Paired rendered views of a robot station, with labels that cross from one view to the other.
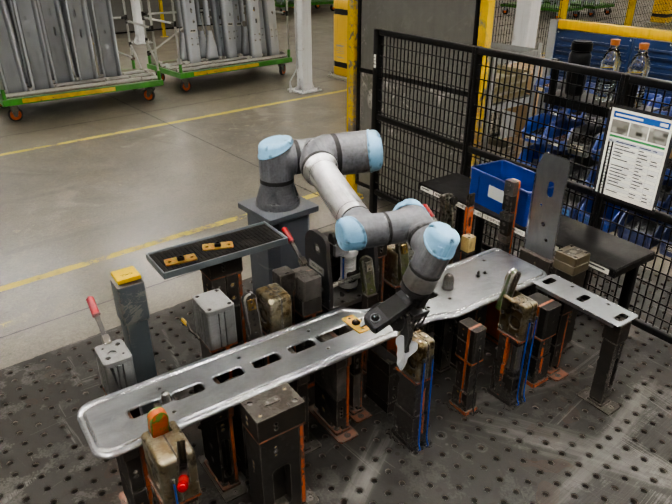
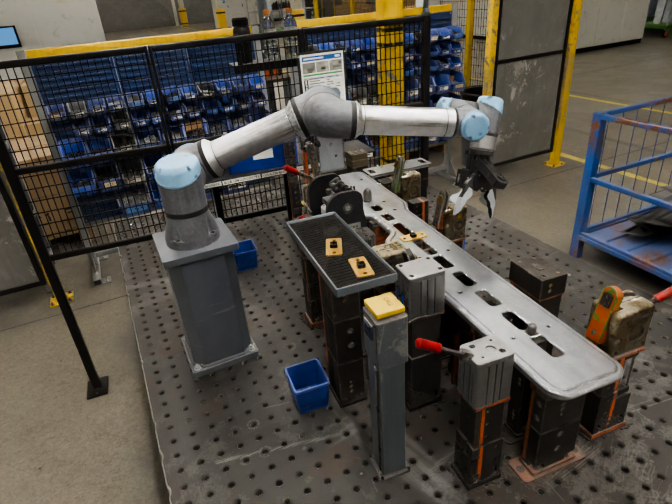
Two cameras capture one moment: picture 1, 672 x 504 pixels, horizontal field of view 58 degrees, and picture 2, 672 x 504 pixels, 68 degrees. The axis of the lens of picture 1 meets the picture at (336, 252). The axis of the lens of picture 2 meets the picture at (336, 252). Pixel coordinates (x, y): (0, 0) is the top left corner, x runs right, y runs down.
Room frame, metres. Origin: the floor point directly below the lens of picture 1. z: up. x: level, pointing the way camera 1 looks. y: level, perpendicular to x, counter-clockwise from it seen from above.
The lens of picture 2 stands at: (1.23, 1.32, 1.70)
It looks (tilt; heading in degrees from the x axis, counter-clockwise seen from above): 28 degrees down; 286
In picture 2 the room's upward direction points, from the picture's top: 5 degrees counter-clockwise
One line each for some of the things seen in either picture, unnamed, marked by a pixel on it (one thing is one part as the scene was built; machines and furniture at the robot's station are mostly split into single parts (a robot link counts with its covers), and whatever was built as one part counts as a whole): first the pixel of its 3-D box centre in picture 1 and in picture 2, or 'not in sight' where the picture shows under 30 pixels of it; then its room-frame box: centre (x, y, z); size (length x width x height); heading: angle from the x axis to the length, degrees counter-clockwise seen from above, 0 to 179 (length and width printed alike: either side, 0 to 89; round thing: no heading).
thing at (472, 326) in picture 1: (468, 367); (417, 235); (1.38, -0.37, 0.84); 0.11 x 0.08 x 0.29; 35
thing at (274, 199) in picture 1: (277, 190); (189, 222); (1.96, 0.20, 1.15); 0.15 x 0.15 x 0.10
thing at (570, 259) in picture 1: (563, 300); (358, 189); (1.68, -0.74, 0.88); 0.08 x 0.08 x 0.36; 35
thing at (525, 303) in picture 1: (511, 349); (408, 214); (1.43, -0.51, 0.87); 0.12 x 0.09 x 0.35; 35
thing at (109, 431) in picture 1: (351, 329); (418, 240); (1.35, -0.04, 1.00); 1.38 x 0.22 x 0.02; 125
